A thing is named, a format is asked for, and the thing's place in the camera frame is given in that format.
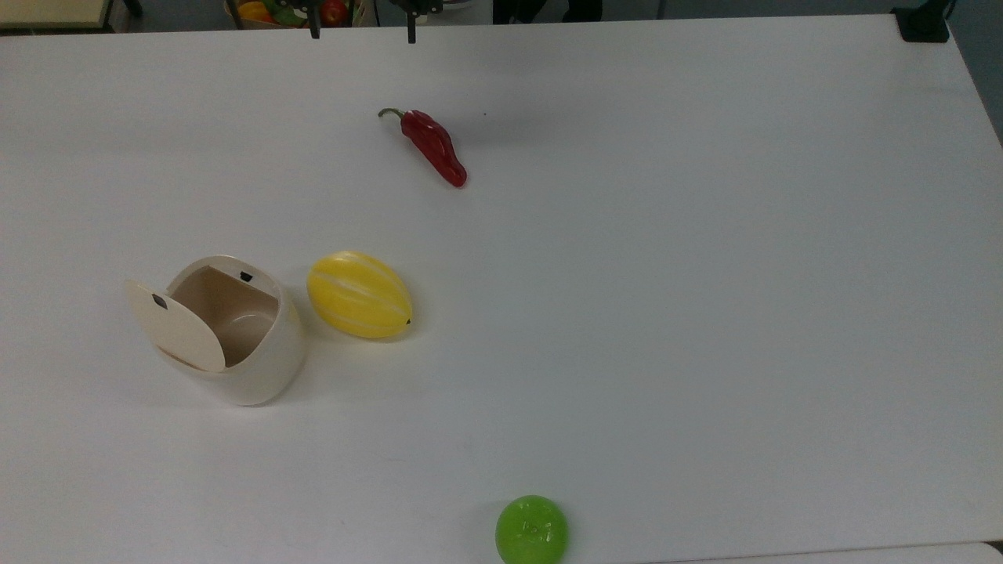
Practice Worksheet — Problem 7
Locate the black Panda gripper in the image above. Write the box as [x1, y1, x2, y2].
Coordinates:
[274, 0, 444, 45]

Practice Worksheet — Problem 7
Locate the cream garbage bin lid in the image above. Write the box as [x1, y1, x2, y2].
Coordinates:
[125, 280, 227, 373]

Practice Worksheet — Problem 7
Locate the cream garbage bin body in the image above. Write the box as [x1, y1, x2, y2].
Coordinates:
[154, 255, 307, 407]

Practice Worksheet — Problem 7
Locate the box of toy fruits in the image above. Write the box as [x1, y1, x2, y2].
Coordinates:
[226, 0, 378, 30]

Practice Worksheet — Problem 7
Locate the red toy chili pepper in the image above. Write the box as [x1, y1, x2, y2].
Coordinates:
[378, 107, 469, 189]

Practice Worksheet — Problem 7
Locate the yellow striped toy melon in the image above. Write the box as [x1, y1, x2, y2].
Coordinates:
[306, 250, 414, 340]

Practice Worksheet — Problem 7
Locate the beige side cabinet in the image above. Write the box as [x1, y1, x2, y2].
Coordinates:
[0, 0, 114, 34]

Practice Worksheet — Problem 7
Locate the green toy apple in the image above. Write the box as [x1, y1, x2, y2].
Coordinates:
[494, 494, 569, 564]

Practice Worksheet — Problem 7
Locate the black table clamp mount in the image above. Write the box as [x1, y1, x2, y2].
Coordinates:
[892, 0, 955, 44]

